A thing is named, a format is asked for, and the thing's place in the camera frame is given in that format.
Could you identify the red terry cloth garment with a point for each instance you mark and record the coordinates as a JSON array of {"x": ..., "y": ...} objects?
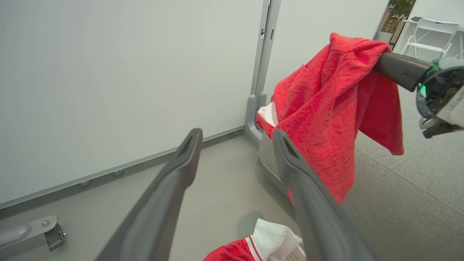
[{"x": 326, "y": 108}]

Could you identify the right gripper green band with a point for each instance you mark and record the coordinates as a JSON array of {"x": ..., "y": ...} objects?
[{"x": 444, "y": 94}]

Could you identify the white garment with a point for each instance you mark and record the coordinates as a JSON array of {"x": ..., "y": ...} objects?
[{"x": 269, "y": 113}]

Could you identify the grey partition corner foot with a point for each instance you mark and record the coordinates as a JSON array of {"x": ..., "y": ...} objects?
[{"x": 252, "y": 116}]

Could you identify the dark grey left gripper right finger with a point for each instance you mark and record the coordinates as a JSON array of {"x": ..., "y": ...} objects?
[{"x": 319, "y": 217}]

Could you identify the white folding chair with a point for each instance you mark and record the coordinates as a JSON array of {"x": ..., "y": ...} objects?
[{"x": 431, "y": 34}]

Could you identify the green potted plant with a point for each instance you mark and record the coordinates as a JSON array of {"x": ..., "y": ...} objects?
[{"x": 397, "y": 14}]

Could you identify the grey partition levelling stud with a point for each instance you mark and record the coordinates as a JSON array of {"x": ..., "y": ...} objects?
[
  {"x": 117, "y": 172},
  {"x": 85, "y": 183}
]

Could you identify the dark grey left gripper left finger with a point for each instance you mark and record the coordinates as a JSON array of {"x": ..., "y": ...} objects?
[{"x": 159, "y": 203}]

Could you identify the grey partition foot with caster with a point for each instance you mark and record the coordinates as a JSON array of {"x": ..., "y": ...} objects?
[{"x": 32, "y": 230}]

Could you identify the red and white jersey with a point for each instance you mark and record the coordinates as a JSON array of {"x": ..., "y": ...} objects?
[{"x": 268, "y": 243}]

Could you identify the large white partition panel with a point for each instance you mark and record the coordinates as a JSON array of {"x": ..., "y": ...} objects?
[{"x": 119, "y": 83}]

